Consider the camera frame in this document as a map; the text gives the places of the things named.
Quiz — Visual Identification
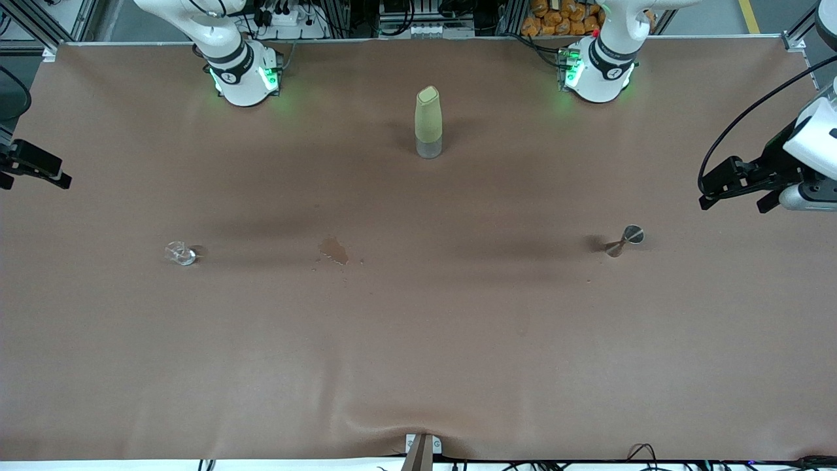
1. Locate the steel double jigger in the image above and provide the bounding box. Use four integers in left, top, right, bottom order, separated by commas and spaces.
605, 224, 645, 258

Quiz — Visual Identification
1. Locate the clear glass cup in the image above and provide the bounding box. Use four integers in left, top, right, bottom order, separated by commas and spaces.
164, 241, 197, 266

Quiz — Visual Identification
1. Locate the orange snack packet pile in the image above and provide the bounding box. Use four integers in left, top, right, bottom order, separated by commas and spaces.
521, 0, 606, 37

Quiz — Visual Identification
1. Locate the white power strip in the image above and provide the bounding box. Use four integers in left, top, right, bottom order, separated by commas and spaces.
258, 5, 308, 27

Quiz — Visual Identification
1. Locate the green bottle with clear base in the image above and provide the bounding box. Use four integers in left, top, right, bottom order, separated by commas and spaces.
415, 86, 443, 160

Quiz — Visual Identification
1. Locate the dark liquid stain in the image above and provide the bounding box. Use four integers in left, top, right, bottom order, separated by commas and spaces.
318, 236, 350, 266

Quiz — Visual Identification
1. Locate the white multi-socket block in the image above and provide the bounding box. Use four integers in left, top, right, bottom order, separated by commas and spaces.
388, 22, 447, 39

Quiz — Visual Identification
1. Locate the brown table mat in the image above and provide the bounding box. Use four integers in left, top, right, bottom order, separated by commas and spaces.
0, 38, 837, 462

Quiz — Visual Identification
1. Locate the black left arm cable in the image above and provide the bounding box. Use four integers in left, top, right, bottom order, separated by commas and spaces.
697, 56, 837, 197

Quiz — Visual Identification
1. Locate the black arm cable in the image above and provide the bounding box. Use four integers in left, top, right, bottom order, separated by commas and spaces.
0, 65, 31, 122
697, 56, 837, 197

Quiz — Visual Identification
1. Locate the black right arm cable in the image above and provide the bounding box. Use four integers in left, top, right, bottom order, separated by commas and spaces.
0, 65, 31, 122

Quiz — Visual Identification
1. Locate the aluminium frame strut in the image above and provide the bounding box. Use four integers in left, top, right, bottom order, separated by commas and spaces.
0, 0, 99, 53
781, 0, 837, 53

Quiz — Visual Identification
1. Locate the grey metal table bracket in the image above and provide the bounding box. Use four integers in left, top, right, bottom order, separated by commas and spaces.
405, 433, 443, 455

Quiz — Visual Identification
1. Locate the brown wooden post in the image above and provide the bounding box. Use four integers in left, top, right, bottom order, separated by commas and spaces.
401, 434, 434, 471

